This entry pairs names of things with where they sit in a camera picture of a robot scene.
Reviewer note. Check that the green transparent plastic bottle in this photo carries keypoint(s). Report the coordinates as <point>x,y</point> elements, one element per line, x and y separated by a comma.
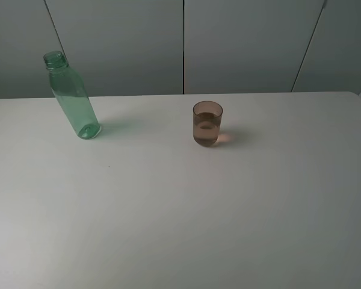
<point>69,90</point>

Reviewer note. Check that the pink translucent plastic cup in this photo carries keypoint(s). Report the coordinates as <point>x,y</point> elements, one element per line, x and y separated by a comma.
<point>206,122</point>

